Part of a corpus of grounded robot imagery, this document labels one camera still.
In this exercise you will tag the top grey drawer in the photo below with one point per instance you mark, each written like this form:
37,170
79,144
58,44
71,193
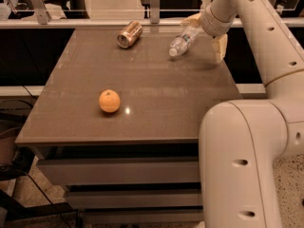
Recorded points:
120,171

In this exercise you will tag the grey drawer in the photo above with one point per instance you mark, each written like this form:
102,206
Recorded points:
144,216
120,171
134,199

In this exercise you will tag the middle grey drawer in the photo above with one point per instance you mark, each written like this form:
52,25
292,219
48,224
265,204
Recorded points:
134,199

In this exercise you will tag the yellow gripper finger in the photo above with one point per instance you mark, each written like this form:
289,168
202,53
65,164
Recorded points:
219,45
192,20

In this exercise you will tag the grey drawer cabinet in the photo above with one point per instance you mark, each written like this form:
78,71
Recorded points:
163,101

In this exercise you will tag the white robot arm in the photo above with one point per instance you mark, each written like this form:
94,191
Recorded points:
239,140

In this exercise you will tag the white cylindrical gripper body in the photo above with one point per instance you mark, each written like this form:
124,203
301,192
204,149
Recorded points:
211,24

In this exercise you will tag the orange fruit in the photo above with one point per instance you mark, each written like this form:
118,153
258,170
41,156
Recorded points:
109,101

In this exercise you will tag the gold soda can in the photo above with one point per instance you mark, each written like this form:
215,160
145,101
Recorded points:
130,34

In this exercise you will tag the clear plastic water bottle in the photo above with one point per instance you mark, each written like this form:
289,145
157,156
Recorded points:
183,41

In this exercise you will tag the bottom grey drawer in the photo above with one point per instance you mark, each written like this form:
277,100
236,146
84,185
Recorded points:
144,216

